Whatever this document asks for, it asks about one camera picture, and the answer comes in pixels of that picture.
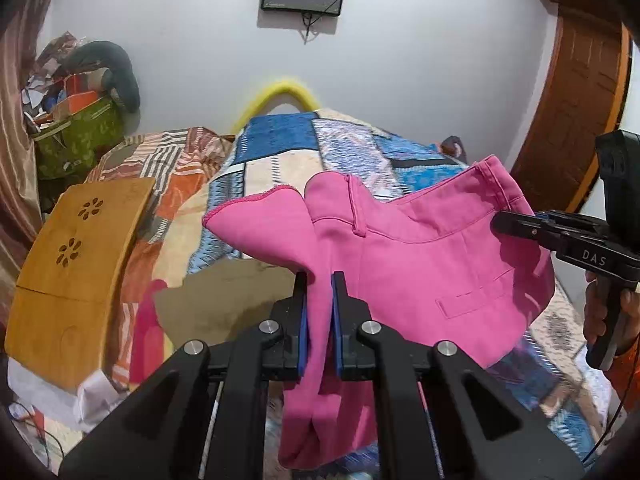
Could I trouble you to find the brown wooden door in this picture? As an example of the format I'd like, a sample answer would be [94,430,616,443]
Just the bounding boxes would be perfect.
[510,4,632,214]

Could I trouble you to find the person's right hand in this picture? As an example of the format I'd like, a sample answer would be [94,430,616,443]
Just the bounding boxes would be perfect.
[584,270,640,357]

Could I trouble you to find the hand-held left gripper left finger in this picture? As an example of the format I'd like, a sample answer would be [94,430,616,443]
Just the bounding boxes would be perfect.
[59,271,313,480]

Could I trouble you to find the orange striped bed sheet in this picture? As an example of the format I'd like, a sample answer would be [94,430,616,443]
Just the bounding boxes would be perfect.
[84,127,237,392]

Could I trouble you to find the striped pink curtain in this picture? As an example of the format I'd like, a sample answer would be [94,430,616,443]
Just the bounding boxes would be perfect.
[0,0,67,321]

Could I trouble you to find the pink pants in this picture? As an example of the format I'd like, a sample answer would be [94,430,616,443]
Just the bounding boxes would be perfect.
[201,155,557,471]

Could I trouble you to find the olive green pants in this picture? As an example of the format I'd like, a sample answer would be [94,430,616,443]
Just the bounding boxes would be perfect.
[152,259,312,352]

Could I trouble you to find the hanging black monitor cable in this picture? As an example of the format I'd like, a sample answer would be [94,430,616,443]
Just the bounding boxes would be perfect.
[300,10,321,42]

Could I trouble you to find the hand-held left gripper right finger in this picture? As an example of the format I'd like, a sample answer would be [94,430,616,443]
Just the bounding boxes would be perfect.
[330,271,586,480]

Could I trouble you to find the thin dark gripper cable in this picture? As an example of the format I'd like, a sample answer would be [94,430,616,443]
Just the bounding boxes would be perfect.
[581,385,632,467]

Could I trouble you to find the green patterned storage box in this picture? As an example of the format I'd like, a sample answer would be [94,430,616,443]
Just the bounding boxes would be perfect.
[32,97,127,182]

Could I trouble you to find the yellow foam tube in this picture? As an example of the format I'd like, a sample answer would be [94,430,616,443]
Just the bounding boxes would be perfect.
[231,77,321,137]

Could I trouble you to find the wooden lap desk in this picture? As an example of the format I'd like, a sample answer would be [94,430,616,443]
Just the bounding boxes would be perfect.
[4,177,157,391]

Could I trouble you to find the pile of crumpled papers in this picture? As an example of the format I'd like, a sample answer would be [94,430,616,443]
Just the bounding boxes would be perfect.
[20,32,82,127]

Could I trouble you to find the blue patchwork bed cover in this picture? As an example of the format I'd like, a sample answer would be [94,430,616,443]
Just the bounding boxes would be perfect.
[115,107,615,480]

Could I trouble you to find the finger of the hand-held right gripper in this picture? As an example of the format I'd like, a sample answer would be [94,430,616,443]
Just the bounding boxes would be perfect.
[491,210,568,253]

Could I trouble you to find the white paper sheets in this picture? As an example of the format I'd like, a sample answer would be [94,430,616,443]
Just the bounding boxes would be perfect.
[7,359,134,434]

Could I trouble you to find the orange cardboard box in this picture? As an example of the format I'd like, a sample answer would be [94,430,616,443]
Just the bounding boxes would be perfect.
[54,72,114,122]

